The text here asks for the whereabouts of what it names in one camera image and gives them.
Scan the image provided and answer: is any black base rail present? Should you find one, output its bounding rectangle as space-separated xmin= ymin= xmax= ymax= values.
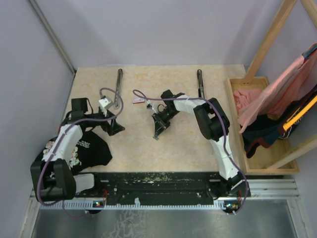
xmin=76 ymin=172 xmax=250 ymax=206

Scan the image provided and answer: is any red staple box sleeve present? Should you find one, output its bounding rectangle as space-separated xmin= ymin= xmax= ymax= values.
xmin=132 ymin=97 xmax=145 ymax=104

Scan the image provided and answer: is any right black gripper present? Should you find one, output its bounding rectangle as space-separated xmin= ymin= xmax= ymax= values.
xmin=152 ymin=108 xmax=180 ymax=137

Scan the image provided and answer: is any wooden rack frame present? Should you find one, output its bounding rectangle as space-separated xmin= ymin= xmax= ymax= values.
xmin=241 ymin=0 xmax=317 ymax=169

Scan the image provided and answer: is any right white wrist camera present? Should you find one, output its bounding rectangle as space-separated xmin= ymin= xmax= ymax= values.
xmin=146 ymin=100 xmax=156 ymax=112

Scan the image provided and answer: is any purple cable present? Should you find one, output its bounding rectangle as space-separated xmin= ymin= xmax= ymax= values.
xmin=133 ymin=89 xmax=248 ymax=215
xmin=34 ymin=88 xmax=124 ymax=219

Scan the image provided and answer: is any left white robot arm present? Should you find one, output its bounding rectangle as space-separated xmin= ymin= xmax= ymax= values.
xmin=30 ymin=96 xmax=125 ymax=206

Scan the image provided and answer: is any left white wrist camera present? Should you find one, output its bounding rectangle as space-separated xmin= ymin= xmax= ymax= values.
xmin=99 ymin=96 xmax=113 ymax=116

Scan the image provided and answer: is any dark navy garment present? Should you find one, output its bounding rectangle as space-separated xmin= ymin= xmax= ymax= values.
xmin=242 ymin=91 xmax=317 ymax=158

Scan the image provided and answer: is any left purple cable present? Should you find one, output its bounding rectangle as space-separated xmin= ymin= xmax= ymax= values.
xmin=34 ymin=88 xmax=124 ymax=219

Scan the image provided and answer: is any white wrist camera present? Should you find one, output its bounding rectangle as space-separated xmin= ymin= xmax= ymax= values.
xmin=99 ymin=96 xmax=113 ymax=116
xmin=146 ymin=100 xmax=156 ymax=112

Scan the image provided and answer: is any wooden tray box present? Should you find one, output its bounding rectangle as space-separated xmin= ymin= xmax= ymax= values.
xmin=225 ymin=77 xmax=299 ymax=176

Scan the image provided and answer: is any black silver stapler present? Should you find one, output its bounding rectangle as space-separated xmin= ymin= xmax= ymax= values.
xmin=113 ymin=68 xmax=123 ymax=110
xmin=197 ymin=69 xmax=205 ymax=98

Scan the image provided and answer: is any pink cloth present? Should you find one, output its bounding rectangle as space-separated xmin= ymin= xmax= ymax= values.
xmin=233 ymin=44 xmax=317 ymax=134

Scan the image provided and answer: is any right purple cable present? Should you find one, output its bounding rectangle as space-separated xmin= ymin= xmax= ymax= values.
xmin=133 ymin=89 xmax=248 ymax=215

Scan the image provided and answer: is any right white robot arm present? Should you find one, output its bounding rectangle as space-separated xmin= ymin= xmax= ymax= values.
xmin=152 ymin=90 xmax=244 ymax=196

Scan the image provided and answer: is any black floral t-shirt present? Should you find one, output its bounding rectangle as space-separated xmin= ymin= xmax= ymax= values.
xmin=34 ymin=130 xmax=113 ymax=174

